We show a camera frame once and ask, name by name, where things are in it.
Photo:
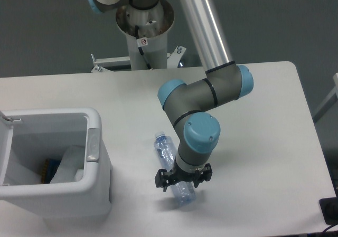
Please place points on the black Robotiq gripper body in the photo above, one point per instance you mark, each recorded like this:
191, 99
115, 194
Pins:
181, 175

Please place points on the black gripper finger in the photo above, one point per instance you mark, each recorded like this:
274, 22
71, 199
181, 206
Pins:
203, 175
165, 179

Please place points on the clear crushed plastic bottle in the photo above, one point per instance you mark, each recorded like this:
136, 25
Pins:
183, 192

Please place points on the white plastic wrapper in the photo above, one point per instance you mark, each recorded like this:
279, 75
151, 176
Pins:
71, 168

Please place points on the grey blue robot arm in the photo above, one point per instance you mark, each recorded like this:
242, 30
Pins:
187, 105

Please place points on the white trash can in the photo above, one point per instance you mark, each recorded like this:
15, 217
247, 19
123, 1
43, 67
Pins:
29, 137

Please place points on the blue orange snack package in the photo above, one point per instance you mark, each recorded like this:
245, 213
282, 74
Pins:
49, 170

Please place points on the black device at table edge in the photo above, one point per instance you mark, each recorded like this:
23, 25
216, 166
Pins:
329, 210

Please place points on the white metal stand right edge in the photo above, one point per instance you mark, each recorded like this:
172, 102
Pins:
326, 103

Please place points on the white metal base frame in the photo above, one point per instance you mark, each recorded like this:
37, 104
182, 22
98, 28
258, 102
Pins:
179, 58

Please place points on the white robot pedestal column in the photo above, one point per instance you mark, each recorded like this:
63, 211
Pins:
146, 34

